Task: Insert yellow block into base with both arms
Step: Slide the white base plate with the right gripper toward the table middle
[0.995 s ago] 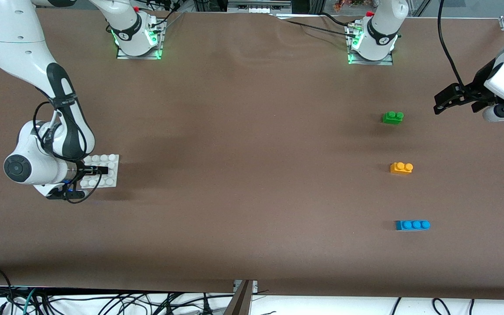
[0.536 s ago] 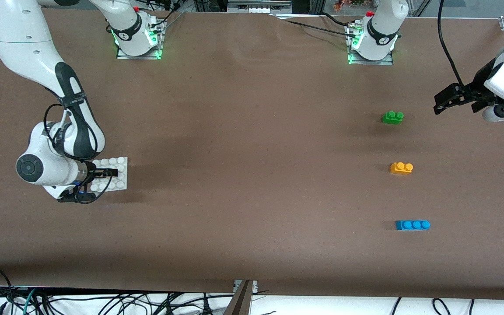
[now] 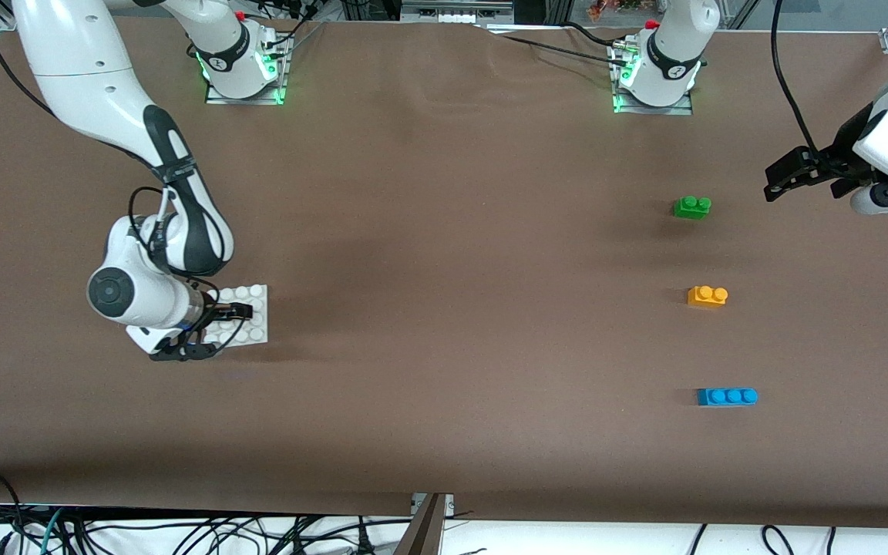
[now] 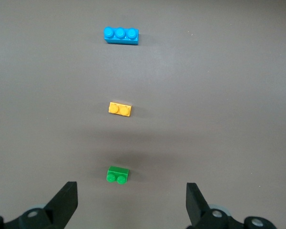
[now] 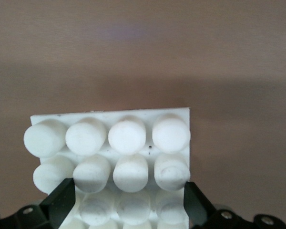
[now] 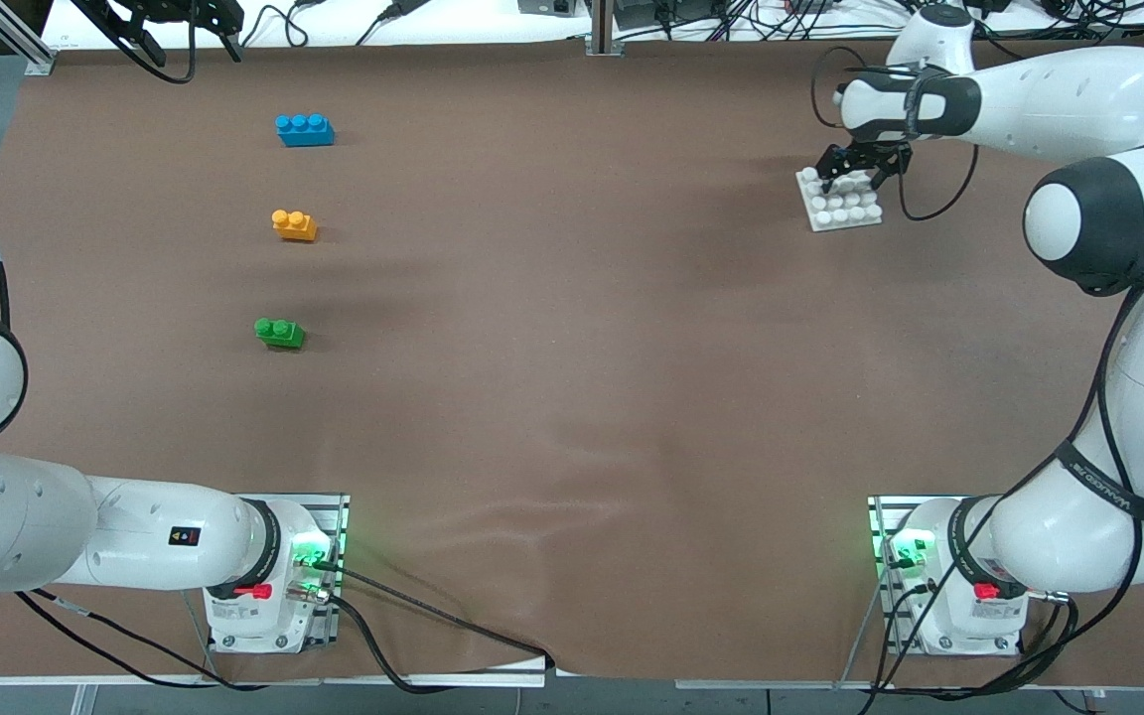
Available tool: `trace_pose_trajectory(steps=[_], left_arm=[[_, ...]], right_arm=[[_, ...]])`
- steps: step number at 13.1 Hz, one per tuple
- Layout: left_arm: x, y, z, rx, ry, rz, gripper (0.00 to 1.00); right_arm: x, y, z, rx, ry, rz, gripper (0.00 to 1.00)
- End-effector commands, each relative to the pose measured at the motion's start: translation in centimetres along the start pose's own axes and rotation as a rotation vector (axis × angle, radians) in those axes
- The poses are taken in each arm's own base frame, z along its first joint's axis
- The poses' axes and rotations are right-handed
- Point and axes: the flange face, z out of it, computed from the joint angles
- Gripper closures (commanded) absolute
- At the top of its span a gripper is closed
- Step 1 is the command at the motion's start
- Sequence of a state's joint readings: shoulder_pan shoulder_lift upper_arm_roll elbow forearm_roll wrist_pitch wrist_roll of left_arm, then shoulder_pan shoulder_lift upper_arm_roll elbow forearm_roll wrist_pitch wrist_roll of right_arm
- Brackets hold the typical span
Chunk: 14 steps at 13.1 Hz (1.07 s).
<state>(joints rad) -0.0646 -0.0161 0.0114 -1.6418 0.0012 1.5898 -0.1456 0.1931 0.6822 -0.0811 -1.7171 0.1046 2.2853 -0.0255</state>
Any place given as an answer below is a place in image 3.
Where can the brown table cover sheet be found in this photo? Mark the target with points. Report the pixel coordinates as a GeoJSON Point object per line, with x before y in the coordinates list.
{"type": "Point", "coordinates": [444, 270]}

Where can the yellow two-stud block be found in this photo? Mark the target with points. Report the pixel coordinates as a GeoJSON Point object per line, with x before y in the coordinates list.
{"type": "Point", "coordinates": [708, 297]}

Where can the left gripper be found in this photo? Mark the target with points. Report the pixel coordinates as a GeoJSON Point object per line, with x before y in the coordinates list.
{"type": "Point", "coordinates": [842, 152]}

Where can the white studded base plate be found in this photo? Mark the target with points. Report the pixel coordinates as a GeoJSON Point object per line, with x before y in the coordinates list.
{"type": "Point", "coordinates": [255, 297]}

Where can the blue three-stud block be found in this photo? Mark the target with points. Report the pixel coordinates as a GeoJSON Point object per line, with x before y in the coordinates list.
{"type": "Point", "coordinates": [726, 397]}

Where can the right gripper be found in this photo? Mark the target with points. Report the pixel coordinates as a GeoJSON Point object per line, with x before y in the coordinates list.
{"type": "Point", "coordinates": [220, 312]}

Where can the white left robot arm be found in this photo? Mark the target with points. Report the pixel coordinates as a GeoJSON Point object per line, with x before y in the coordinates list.
{"type": "Point", "coordinates": [675, 46]}

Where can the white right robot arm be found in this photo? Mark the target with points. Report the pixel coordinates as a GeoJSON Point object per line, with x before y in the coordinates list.
{"type": "Point", "coordinates": [82, 69]}

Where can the orange object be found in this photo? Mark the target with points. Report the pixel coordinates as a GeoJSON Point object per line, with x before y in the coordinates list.
{"type": "Point", "coordinates": [606, 9]}

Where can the green two-stud block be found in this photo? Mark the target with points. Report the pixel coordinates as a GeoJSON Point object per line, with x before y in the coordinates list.
{"type": "Point", "coordinates": [691, 208]}

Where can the grey metal equipment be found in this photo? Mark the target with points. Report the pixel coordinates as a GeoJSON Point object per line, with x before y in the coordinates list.
{"type": "Point", "coordinates": [452, 11]}

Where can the aluminium frame post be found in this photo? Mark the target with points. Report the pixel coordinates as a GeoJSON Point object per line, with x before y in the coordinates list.
{"type": "Point", "coordinates": [421, 532]}

